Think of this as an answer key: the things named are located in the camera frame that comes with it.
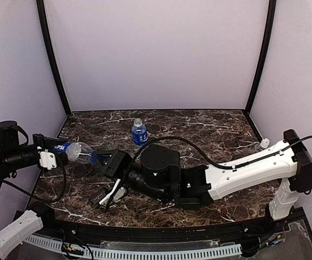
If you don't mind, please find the Pepsi label bottle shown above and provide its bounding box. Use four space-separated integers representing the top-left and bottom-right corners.
50 142 95 164

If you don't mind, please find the blue label water bottle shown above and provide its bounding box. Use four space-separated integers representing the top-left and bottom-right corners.
131 118 148 146

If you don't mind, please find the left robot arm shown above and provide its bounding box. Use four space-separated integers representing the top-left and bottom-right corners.
0 121 68 259

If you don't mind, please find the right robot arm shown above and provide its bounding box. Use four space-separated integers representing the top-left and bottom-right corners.
90 129 312 222

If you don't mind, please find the clear white cap bottle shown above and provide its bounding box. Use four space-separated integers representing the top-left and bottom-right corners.
259 138 270 150

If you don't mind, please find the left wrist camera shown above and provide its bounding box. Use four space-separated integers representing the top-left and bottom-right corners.
37 146 57 170

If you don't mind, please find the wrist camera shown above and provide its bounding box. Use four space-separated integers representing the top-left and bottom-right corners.
37 146 57 170
89 179 128 209

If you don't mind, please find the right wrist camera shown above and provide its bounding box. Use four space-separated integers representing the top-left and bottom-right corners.
89 179 128 209

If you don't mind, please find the black front rail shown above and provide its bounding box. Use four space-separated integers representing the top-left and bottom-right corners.
38 217 283 244

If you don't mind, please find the white slotted cable duct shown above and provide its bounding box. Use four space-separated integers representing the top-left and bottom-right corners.
25 235 242 259

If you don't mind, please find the left black frame post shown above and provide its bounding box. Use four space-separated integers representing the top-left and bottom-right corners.
36 0 72 117

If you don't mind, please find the black frame post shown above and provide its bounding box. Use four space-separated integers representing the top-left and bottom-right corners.
244 0 277 115
36 0 72 117

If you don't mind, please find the right black frame post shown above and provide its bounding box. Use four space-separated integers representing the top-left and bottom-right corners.
244 0 277 115

